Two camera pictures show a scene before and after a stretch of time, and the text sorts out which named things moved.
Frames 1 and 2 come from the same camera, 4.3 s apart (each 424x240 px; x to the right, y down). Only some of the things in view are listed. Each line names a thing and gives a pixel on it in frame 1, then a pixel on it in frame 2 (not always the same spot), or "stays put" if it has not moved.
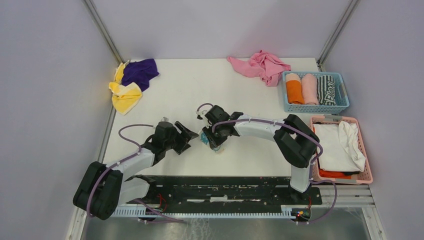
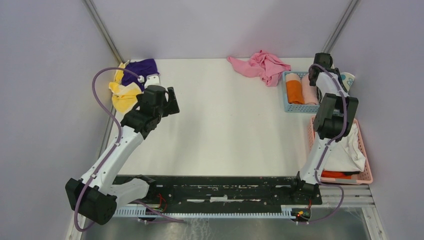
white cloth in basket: (341, 148) stays put
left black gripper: (187, 135) to (171, 107)
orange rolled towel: (295, 93) stays put
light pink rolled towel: (309, 89) stays put
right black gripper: (213, 141) to (337, 71)
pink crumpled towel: (262, 65) stays put
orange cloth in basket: (333, 174) stays put
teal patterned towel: (204, 139) to (348, 79)
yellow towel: (125, 96) stays put
